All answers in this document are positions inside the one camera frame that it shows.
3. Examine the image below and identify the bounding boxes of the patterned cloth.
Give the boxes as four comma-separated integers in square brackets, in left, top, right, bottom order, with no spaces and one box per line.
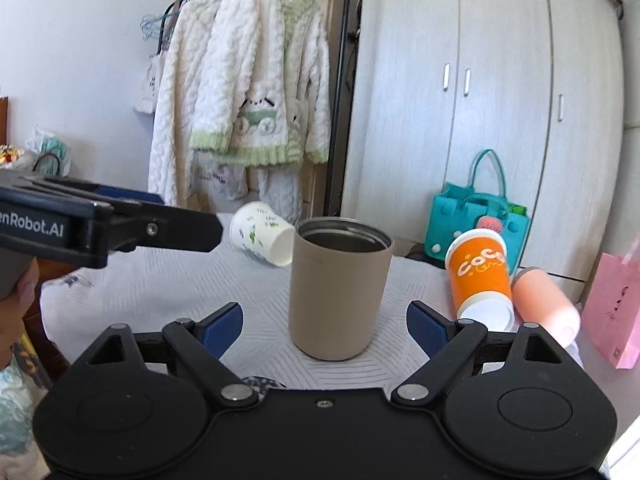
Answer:
[0,340,53,480]

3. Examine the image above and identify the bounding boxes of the white fleece robe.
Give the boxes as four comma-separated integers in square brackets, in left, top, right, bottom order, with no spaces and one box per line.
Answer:
[147,0,321,221]

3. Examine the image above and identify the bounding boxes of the white plastic bag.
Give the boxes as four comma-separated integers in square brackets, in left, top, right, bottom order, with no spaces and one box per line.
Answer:
[26,124,75,177]

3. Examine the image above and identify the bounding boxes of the white hanging cloth bag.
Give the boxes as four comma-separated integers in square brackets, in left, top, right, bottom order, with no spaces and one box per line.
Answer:
[132,51,167,117]

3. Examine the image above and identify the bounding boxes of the pale wooden wardrobe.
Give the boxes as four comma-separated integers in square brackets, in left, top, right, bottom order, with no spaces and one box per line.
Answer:
[341,0,627,302]

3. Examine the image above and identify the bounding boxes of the black clothes rack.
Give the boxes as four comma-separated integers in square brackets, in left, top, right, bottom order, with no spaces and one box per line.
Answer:
[159,0,362,218]

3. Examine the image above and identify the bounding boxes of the pink paper bag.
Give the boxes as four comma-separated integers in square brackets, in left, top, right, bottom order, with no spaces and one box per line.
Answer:
[582,252,640,370]

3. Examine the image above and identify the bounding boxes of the white paper cup green print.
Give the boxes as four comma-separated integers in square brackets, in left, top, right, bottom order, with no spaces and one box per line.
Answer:
[229,201,297,268]

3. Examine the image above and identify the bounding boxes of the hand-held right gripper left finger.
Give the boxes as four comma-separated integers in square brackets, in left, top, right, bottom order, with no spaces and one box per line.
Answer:
[87,302,260,407]

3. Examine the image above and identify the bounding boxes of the white fleece jacket green trim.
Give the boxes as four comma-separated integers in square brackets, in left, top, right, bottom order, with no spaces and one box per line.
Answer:
[188,0,332,168]

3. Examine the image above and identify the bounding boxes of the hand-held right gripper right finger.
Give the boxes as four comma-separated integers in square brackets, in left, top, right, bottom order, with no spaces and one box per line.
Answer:
[391,300,571,407]

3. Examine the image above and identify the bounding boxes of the teal felt handbag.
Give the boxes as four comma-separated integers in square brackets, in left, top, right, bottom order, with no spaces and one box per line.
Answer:
[423,148,531,272]

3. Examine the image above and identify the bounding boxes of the orange paper cup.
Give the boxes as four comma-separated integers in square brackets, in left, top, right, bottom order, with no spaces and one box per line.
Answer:
[444,228,516,332]

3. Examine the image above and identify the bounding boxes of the pink plastic cup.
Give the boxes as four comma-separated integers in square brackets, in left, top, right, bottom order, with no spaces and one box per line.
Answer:
[511,267,581,349]

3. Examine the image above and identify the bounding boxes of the blue wire hangers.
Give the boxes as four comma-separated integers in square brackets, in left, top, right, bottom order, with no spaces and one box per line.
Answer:
[139,11,175,45]

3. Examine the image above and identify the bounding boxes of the tan steel-lined cup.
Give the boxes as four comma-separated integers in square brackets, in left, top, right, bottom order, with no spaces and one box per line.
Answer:
[288,216,395,362]

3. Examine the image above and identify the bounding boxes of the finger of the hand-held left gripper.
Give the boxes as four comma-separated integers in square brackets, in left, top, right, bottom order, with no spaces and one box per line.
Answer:
[111,204,224,256]
[44,175,167,207]

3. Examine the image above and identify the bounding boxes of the white quilted table cloth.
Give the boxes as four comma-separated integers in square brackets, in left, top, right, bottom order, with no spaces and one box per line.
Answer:
[39,212,587,397]

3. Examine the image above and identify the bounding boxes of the person's left hand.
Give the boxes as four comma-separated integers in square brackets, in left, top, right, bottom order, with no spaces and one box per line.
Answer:
[0,260,42,333]

